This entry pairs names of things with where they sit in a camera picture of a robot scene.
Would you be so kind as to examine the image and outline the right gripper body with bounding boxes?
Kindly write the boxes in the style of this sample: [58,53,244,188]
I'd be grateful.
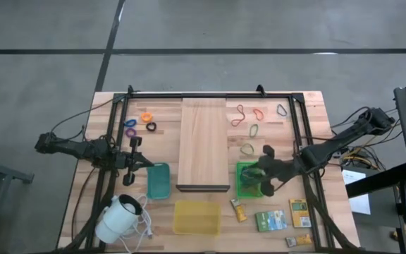
[258,144,297,198]

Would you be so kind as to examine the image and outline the white paper sheet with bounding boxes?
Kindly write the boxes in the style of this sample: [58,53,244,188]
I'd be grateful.
[341,168,372,216]

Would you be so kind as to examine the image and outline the yellow crayon box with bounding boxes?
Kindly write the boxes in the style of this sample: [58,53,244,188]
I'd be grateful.
[230,198,248,224]
[285,234,312,248]

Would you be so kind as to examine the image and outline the bright green plastic basket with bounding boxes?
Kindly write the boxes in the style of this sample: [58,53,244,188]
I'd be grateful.
[235,161,265,199]

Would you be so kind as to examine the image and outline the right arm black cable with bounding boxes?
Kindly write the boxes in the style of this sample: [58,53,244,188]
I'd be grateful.
[329,105,371,130]

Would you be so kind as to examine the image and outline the yellow translucent plastic bin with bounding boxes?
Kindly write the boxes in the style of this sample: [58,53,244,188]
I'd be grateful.
[172,200,222,236]

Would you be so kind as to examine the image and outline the green card box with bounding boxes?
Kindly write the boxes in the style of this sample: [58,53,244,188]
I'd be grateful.
[254,210,289,233]

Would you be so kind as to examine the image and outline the white cylindrical device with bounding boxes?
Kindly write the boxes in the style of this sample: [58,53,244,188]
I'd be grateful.
[94,193,144,244]

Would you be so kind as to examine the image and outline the yellow cable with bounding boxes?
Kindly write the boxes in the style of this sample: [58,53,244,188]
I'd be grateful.
[342,123,401,171]

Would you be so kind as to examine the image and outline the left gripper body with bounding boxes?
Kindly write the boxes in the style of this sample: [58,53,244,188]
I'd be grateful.
[113,136,142,187]

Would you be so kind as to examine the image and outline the yellow box with barcode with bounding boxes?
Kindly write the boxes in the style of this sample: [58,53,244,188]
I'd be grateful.
[288,198,312,229]

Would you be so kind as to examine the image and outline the yellow-green rubber band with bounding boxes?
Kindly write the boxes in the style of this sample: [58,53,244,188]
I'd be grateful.
[240,143,256,157]

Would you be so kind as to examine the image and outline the black metal beam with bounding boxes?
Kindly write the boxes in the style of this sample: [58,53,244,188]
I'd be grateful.
[345,162,406,199]

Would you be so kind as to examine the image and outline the teal plastic basket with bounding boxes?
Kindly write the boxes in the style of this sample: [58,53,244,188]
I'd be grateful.
[145,162,171,200]

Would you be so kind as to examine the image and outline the white cable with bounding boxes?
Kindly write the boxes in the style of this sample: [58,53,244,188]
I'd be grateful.
[118,194,154,253]

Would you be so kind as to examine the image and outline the brown cable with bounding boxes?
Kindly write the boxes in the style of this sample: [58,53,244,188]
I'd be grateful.
[70,165,97,241]

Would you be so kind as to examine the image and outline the thin black cable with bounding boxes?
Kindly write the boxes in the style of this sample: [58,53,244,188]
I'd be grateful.
[49,97,116,135]

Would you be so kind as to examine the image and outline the wooden shelf with black frame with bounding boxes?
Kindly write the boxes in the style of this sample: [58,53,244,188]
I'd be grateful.
[176,97,231,193]

